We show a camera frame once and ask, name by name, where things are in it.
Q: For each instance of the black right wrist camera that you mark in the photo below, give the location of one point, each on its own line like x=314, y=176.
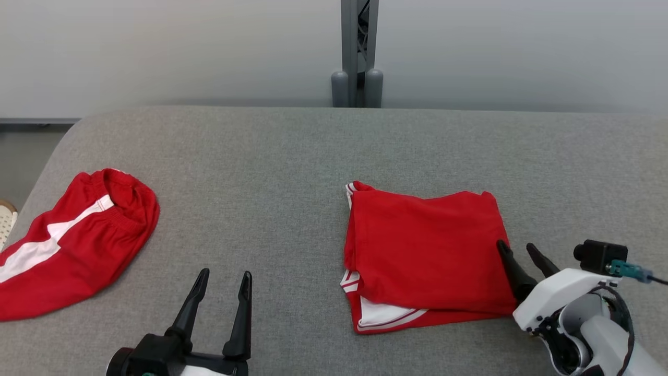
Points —
x=597, y=256

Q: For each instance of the red white sports shirt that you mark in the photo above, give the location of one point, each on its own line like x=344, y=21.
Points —
x=428, y=245

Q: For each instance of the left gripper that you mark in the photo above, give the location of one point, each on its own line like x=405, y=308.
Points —
x=219, y=368

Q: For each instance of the grey metal partition post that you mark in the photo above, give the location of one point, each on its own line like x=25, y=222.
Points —
x=348, y=42

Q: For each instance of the white perforated laundry basket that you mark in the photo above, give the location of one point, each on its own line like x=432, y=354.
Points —
x=6, y=222

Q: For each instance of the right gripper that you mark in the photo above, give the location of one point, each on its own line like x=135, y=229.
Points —
x=558, y=292

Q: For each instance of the red shorts white stripe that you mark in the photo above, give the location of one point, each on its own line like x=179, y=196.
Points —
x=94, y=245

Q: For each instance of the grey cylinder post foot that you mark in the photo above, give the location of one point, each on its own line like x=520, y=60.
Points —
x=340, y=89
x=374, y=87

